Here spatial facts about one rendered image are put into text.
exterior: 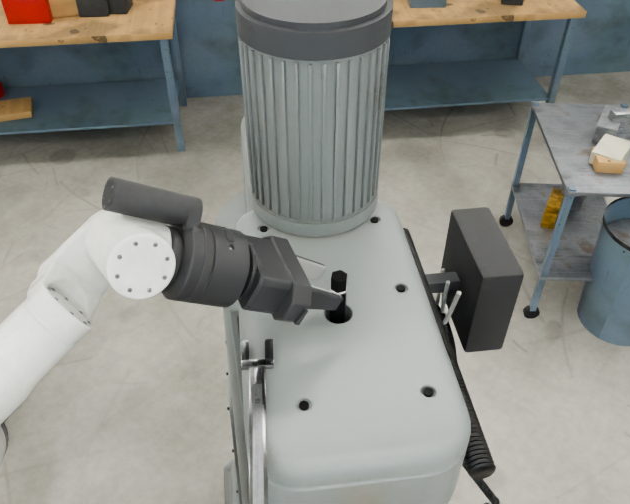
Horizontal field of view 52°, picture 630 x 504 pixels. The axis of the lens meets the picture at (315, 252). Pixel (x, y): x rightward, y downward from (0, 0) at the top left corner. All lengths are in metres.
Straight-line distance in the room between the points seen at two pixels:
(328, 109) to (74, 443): 2.50
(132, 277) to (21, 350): 0.12
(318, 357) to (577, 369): 2.70
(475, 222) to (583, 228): 2.47
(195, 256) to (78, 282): 0.13
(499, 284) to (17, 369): 0.81
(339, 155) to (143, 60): 4.45
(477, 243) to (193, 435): 2.04
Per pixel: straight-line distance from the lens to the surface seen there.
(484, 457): 0.84
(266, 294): 0.71
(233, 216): 1.53
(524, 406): 3.19
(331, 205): 0.92
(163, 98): 4.92
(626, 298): 3.35
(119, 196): 0.65
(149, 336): 3.41
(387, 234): 0.96
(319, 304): 0.76
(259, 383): 0.76
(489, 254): 1.21
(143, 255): 0.62
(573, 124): 3.55
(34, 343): 0.66
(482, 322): 1.25
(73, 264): 0.71
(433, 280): 1.26
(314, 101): 0.82
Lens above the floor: 2.50
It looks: 42 degrees down
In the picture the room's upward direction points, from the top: straight up
